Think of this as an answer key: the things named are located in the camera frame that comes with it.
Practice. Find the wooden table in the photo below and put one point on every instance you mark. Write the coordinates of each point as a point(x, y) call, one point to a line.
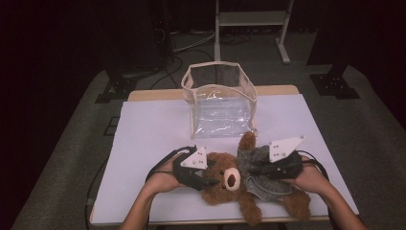
point(153, 95)

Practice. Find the grey knitted bear sweater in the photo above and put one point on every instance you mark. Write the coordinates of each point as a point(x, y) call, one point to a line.
point(255, 185)

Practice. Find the clear plastic bag beige trim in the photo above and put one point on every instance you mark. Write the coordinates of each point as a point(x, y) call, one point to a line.
point(220, 118)

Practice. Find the person's left hand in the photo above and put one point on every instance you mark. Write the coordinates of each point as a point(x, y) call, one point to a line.
point(162, 182)

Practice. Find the brown teddy bear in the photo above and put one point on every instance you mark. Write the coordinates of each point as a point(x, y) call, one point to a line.
point(220, 191)

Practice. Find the white metal stand frame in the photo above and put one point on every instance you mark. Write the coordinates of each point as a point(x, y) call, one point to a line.
point(252, 18)

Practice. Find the black stand base plate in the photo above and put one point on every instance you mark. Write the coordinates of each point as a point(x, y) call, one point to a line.
point(118, 87)
point(333, 85)

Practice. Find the person's right hand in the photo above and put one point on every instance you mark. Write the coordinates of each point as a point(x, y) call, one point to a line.
point(311, 179)

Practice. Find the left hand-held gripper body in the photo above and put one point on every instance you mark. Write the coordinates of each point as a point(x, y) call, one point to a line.
point(188, 172)

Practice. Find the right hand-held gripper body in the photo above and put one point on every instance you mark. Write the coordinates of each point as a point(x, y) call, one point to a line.
point(284, 163)

